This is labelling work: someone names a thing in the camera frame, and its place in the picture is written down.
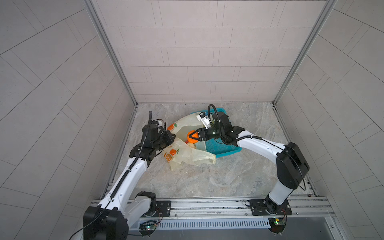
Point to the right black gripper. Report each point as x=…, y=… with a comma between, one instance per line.
x=201, y=131

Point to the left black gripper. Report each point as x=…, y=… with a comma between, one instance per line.
x=165, y=134

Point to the orange toy fruit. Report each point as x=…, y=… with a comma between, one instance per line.
x=193, y=137

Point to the cream plastic bag fruit print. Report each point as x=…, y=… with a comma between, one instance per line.
x=181, y=151

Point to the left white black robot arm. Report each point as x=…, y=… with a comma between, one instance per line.
x=112, y=217

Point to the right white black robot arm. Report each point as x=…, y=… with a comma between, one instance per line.
x=290, y=162

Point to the teal plastic basket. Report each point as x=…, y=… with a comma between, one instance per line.
x=216, y=146

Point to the white vent grille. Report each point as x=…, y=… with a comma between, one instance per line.
x=213, y=224

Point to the left circuit board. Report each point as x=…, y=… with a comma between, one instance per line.
x=148, y=228

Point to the circuit board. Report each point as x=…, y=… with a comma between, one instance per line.
x=148, y=228
x=277, y=225

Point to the right circuit board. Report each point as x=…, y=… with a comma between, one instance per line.
x=277, y=225

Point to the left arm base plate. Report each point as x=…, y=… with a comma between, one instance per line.
x=162, y=209

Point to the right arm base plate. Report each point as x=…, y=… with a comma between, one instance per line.
x=268, y=208

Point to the aluminium mounting rail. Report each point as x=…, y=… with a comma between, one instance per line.
x=230, y=208

